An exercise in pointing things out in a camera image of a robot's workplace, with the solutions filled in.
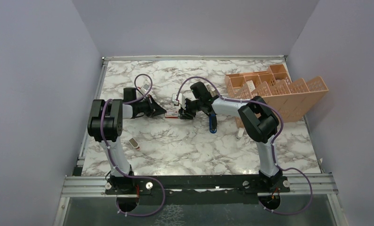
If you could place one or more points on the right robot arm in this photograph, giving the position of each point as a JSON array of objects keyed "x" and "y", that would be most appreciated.
[{"x": 259, "y": 122}]

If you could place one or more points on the peach plastic desk organizer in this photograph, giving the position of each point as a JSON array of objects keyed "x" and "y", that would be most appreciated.
[{"x": 292, "y": 99}]

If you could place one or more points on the small white brown eraser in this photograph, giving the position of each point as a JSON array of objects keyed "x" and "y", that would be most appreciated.
[{"x": 134, "y": 144}]

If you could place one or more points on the aluminium front frame rail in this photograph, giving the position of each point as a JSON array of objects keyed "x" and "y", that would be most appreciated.
[{"x": 290, "y": 184}]

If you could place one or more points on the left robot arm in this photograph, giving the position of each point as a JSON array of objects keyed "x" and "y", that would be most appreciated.
[{"x": 105, "y": 125}]

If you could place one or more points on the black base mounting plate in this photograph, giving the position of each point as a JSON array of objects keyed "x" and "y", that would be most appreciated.
[{"x": 188, "y": 197}]

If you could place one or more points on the red white staple box sleeve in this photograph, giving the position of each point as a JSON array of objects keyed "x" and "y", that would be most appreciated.
[{"x": 172, "y": 114}]

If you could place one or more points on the white tube by organizer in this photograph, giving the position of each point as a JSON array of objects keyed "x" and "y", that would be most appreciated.
[{"x": 240, "y": 133}]

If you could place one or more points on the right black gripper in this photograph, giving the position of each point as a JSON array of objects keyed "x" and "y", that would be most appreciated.
[{"x": 186, "y": 113}]

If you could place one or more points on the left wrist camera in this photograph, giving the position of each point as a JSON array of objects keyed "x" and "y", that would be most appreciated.
[{"x": 145, "y": 88}]

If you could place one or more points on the blue stapler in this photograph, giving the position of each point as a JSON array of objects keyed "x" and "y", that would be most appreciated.
[{"x": 212, "y": 123}]

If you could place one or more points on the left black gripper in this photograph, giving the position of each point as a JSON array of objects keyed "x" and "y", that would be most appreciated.
[{"x": 154, "y": 108}]

